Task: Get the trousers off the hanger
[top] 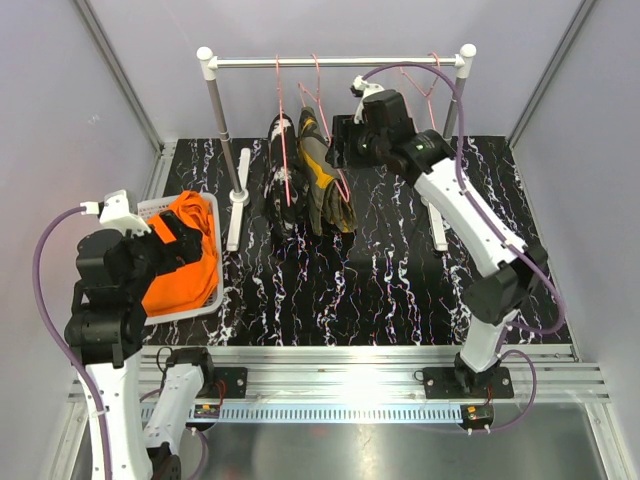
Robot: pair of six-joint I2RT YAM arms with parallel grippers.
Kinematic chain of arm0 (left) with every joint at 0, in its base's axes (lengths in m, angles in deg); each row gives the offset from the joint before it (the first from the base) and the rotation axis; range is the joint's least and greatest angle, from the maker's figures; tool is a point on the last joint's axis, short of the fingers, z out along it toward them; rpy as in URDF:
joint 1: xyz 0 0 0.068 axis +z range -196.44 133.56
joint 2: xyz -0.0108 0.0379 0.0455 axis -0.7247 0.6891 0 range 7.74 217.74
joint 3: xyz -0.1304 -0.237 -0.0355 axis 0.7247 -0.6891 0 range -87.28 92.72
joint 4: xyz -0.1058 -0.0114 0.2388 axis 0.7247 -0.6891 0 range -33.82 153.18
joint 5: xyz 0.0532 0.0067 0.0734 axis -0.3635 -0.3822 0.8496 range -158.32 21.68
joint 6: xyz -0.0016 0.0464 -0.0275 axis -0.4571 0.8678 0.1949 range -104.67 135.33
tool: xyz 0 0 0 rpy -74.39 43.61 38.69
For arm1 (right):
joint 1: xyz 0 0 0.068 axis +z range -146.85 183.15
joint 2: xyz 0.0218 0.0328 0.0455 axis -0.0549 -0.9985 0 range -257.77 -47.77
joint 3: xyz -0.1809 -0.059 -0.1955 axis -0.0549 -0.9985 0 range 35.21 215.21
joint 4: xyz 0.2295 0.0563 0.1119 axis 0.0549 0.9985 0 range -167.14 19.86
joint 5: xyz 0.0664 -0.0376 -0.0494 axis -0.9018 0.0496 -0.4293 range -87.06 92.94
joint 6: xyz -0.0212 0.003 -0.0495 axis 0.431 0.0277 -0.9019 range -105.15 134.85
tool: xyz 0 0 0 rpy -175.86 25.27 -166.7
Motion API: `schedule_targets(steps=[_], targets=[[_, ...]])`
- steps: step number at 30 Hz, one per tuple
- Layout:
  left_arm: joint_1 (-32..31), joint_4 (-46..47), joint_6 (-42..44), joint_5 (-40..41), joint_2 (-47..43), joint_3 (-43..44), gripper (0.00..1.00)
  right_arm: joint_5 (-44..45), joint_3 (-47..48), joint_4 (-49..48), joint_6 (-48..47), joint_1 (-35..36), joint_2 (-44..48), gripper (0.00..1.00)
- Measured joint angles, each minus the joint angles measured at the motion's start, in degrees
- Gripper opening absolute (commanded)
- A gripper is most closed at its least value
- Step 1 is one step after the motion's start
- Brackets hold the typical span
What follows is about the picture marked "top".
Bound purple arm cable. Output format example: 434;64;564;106
361;61;567;434
32;206;209;480

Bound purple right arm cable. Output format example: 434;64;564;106
361;61;567;434

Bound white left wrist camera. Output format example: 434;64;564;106
80;189;151;237

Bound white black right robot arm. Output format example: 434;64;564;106
332;85;548;396

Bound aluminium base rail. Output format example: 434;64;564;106
71;345;610;426

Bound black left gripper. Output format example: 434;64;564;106
121;209;202;297

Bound black white splatter trousers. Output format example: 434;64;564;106
263;114;309;238

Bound white plastic laundry basket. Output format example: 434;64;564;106
137;192;224;326

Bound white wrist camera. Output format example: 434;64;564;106
351;75;385;124
80;189;151;237

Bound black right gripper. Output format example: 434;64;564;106
325;116;389;170

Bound orange trousers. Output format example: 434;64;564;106
140;190;222;319

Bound white metal clothes rack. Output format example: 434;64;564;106
196;43;477;252

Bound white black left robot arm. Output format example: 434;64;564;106
64;210;217;479

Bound pink wire hanger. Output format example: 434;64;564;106
400;67;441;129
275;55;291;207
298;53;351;202

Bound camouflage yellow olive trousers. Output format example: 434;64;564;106
298;106;357;236

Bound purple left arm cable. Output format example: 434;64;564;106
32;206;209;480

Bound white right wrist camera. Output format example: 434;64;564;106
351;75;385;124

